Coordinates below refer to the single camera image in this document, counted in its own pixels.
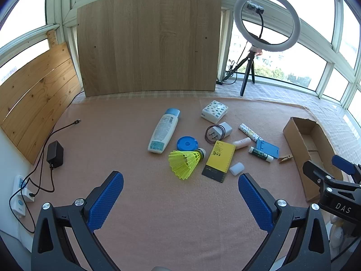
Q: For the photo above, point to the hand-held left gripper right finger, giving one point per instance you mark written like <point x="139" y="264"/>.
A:
<point x="255" y="200"/>

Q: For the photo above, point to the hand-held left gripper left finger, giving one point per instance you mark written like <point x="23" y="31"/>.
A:
<point x="105" y="200"/>

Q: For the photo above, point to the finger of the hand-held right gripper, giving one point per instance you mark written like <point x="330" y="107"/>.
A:
<point x="316" y="172"/>
<point x="342" y="162"/>

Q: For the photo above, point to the cardboard box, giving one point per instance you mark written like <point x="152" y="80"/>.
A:
<point x="308" y="180"/>

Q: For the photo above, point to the white eraser block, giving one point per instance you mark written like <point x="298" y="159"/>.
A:
<point x="236" y="169"/>

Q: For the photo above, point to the green glitter glue stick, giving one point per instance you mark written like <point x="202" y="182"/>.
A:
<point x="261" y="154"/>

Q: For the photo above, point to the yellow ruler card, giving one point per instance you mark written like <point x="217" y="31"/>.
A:
<point x="220" y="158"/>

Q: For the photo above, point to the small white pink bottle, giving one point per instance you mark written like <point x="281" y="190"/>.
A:
<point x="242" y="143"/>

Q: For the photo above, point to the yellow shuttlecock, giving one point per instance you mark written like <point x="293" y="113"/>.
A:
<point x="183" y="163"/>

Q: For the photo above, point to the blue round lid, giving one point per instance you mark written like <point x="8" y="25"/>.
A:
<point x="186" y="143"/>

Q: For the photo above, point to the white bottle blue cap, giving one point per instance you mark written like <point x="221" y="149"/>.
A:
<point x="163" y="129"/>

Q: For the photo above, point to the person's right hand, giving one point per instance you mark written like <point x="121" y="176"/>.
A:
<point x="337" y="233"/>

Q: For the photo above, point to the wooden clothespin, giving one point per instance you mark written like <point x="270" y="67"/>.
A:
<point x="285" y="158"/>

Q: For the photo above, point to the blue phone stand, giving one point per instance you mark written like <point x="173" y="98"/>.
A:
<point x="268" y="148"/>

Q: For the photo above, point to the pink blanket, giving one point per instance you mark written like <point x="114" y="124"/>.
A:
<point x="169" y="217"/>

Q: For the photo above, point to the black power adapter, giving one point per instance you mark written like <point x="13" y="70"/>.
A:
<point x="55" y="153"/>

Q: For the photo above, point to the patterned paper tube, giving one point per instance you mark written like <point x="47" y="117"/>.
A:
<point x="248" y="132"/>

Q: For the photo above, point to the white charger plug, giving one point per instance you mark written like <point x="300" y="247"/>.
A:
<point x="225" y="129"/>

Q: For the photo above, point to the white power strip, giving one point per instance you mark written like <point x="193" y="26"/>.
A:
<point x="18" y="203"/>

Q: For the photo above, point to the patterned tissue pack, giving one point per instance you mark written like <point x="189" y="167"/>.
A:
<point x="214" y="110"/>

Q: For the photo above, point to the black tripod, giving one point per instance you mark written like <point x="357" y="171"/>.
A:
<point x="245" y="82"/>

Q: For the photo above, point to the pine slat panel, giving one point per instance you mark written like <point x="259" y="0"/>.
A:
<point x="33" y="96"/>

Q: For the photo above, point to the large wooden board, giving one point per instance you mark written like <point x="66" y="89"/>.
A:
<point x="146" y="42"/>

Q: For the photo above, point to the narrow wooden strip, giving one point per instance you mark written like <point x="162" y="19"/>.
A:
<point x="52" y="38"/>

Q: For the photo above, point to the white wall plug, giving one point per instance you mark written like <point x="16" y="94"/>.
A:
<point x="29" y="190"/>

